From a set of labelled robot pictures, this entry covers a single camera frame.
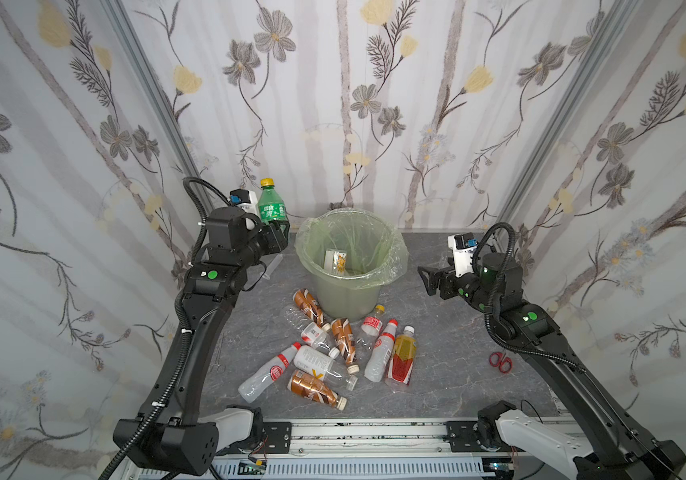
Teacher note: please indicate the white bottle yellow flower label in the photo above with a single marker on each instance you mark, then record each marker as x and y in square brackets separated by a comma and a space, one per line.
[335, 262]

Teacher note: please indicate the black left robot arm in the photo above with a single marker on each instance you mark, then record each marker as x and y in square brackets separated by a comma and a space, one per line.
[167, 434]

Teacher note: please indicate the brown bottle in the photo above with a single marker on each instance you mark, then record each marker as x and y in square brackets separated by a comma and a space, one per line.
[344, 336]
[309, 306]
[309, 387]

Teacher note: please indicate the white bottle red cap right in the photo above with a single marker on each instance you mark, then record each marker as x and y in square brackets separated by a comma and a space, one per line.
[381, 353]

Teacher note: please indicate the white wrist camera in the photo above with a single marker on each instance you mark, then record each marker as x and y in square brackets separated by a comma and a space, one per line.
[246, 200]
[463, 247]

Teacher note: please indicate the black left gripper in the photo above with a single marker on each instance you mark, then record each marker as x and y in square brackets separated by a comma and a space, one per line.
[274, 234]

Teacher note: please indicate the yellow juice bottle red label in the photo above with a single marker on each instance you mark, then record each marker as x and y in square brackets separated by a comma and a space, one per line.
[401, 364]

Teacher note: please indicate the red handled scissors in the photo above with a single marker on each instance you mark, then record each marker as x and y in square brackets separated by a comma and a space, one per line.
[501, 361]

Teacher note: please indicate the green soda bottle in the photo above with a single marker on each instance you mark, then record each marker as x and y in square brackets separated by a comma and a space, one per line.
[272, 209]

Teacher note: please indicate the clear crushed water bottle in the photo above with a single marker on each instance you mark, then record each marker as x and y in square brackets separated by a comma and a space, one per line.
[315, 336]

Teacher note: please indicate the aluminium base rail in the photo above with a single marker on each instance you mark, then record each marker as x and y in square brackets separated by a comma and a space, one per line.
[412, 448]

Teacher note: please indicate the clear bottle yellow cap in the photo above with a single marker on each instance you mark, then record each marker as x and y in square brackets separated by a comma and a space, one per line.
[370, 329]

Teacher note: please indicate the white bottle yellow V label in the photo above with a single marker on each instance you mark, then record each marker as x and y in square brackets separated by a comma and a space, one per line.
[333, 373]

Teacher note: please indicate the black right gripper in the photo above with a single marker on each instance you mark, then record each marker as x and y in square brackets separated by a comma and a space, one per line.
[443, 282]

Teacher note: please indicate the green plastic waste bin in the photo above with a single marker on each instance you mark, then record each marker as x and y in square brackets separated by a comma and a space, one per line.
[377, 257]

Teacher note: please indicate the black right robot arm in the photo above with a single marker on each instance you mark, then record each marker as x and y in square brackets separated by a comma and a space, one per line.
[488, 279]

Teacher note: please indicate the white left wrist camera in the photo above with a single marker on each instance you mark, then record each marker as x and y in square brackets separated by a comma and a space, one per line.
[246, 200]

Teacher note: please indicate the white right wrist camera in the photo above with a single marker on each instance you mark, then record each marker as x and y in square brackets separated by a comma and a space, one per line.
[463, 247]

